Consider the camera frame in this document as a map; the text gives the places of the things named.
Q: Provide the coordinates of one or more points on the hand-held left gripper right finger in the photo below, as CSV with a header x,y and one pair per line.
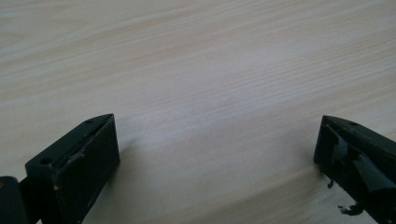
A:
x,y
358,155

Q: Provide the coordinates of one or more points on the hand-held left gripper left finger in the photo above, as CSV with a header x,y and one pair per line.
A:
x,y
77,174

